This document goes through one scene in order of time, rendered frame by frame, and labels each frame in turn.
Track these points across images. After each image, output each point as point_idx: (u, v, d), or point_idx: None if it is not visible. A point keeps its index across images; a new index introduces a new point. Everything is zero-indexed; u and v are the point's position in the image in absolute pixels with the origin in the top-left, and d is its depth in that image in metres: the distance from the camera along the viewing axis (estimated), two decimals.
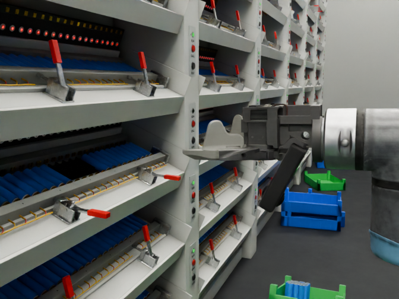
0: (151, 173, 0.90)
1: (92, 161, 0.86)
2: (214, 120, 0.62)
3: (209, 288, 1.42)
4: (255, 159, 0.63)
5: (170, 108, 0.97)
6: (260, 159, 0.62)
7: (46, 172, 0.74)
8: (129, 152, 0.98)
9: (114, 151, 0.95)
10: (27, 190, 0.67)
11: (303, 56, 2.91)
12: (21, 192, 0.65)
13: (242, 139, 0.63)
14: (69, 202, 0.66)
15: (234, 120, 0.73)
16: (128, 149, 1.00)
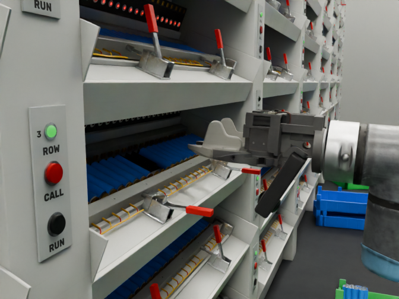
0: (226, 167, 0.81)
1: (163, 153, 0.76)
2: (215, 120, 0.65)
3: None
4: (254, 165, 0.63)
5: (240, 94, 0.87)
6: (260, 165, 0.63)
7: (123, 164, 0.64)
8: (195, 143, 0.88)
9: (180, 142, 0.85)
10: (111, 184, 0.57)
11: (329, 50, 2.81)
12: (106, 185, 0.55)
13: (240, 142, 0.64)
14: (162, 197, 0.56)
15: (222, 123, 0.70)
16: (192, 140, 0.90)
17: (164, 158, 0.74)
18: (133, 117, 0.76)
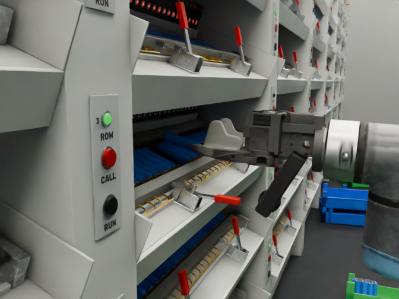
0: None
1: None
2: (215, 120, 0.65)
3: None
4: (255, 165, 0.63)
5: (257, 90, 0.90)
6: (260, 165, 0.63)
7: (151, 156, 0.66)
8: None
9: (199, 137, 0.87)
10: (142, 174, 0.59)
11: (334, 49, 2.84)
12: (138, 175, 0.58)
13: (240, 142, 0.64)
14: (192, 186, 0.58)
15: None
16: None
17: (186, 151, 0.77)
18: (155, 112, 0.78)
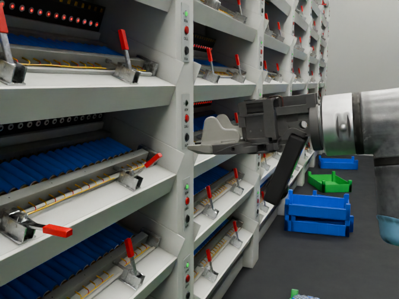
0: (134, 174, 0.75)
1: (57, 159, 0.71)
2: (209, 116, 0.65)
3: None
4: (255, 153, 0.63)
5: (158, 98, 0.82)
6: (260, 152, 0.62)
7: None
8: (104, 148, 0.83)
9: (86, 148, 0.80)
10: None
11: (307, 50, 2.76)
12: None
13: (237, 133, 0.64)
14: (21, 215, 0.50)
15: (217, 120, 0.71)
16: (104, 144, 0.85)
17: (55, 165, 0.69)
18: (29, 124, 0.70)
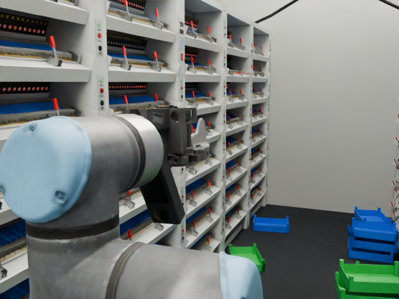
0: None
1: None
2: None
3: None
4: None
5: None
6: None
7: None
8: None
9: None
10: None
11: (220, 129, 2.76)
12: None
13: None
14: None
15: (202, 124, 0.66)
16: None
17: None
18: None
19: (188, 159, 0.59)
